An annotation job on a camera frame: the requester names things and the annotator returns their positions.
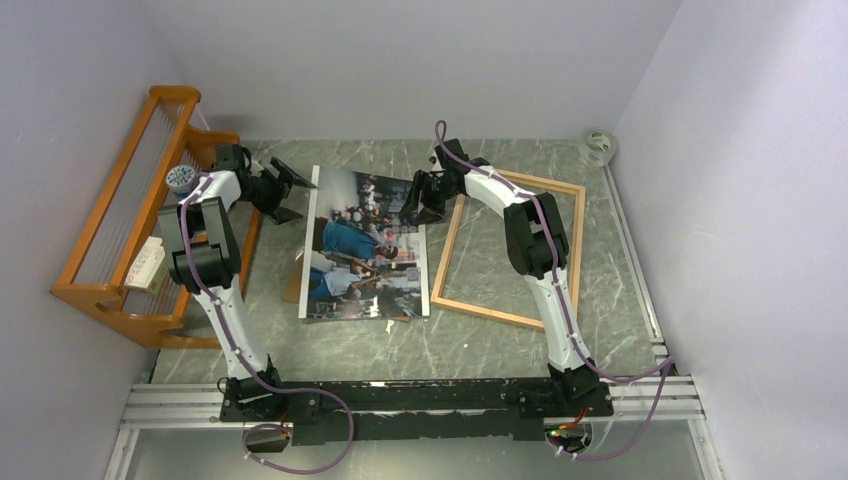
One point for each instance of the orange wooden rack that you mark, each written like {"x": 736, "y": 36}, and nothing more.
{"x": 125, "y": 215}

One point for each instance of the printed photo of people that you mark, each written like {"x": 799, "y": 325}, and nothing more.
{"x": 363, "y": 258}

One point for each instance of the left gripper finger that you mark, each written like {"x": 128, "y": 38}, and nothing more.
{"x": 287, "y": 179}
{"x": 282, "y": 215}

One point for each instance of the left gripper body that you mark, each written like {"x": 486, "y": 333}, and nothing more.
{"x": 266, "y": 193}

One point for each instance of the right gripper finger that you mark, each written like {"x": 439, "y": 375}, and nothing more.
{"x": 413, "y": 203}
{"x": 428, "y": 210}

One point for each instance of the aluminium rail frame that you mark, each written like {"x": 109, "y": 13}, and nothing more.
{"x": 656, "y": 395}

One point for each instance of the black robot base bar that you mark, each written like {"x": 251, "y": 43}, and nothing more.
{"x": 322, "y": 412}

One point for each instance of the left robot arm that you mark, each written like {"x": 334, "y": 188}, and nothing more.
{"x": 203, "y": 256}

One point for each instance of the small white green box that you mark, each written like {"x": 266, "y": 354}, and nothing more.
{"x": 148, "y": 270}

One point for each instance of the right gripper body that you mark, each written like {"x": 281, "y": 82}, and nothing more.
{"x": 436, "y": 192}

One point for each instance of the light wooden picture frame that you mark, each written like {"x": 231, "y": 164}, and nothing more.
{"x": 537, "y": 246}

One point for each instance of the blue white round can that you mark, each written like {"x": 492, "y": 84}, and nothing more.
{"x": 181, "y": 180}

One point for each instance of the brown backing board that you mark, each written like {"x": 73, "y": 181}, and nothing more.
{"x": 295, "y": 285}

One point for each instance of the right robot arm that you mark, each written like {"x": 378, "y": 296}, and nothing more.
{"x": 574, "y": 381}

